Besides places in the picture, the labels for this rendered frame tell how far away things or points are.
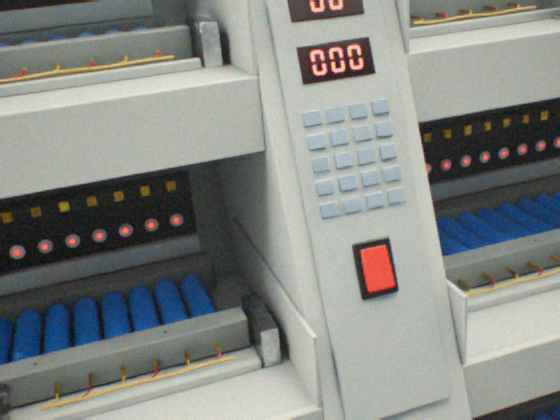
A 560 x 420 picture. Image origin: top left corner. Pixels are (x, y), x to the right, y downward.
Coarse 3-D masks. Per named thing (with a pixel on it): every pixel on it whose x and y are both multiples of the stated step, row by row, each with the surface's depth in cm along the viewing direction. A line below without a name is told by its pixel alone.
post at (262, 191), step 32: (256, 0) 36; (384, 0) 38; (256, 32) 36; (288, 128) 36; (416, 128) 39; (224, 160) 51; (256, 160) 41; (288, 160) 36; (416, 160) 39; (224, 192) 54; (256, 192) 42; (288, 192) 36; (416, 192) 39; (256, 224) 44; (288, 224) 36; (288, 256) 38; (288, 288) 39; (320, 320) 37; (448, 320) 39; (320, 352) 37; (448, 352) 39; (416, 416) 39; (448, 416) 39
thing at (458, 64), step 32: (416, 0) 46; (448, 0) 46; (480, 0) 47; (512, 0) 48; (544, 0) 49; (416, 32) 44; (448, 32) 44; (480, 32) 44; (512, 32) 42; (544, 32) 41; (416, 64) 39; (448, 64) 40; (480, 64) 40; (512, 64) 41; (544, 64) 42; (416, 96) 40; (448, 96) 40; (480, 96) 41; (512, 96) 42; (544, 96) 43
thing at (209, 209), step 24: (168, 0) 54; (168, 24) 54; (192, 168) 55; (216, 168) 56; (48, 192) 52; (192, 192) 55; (216, 192) 56; (216, 216) 56; (216, 240) 56; (144, 264) 54; (216, 264) 56
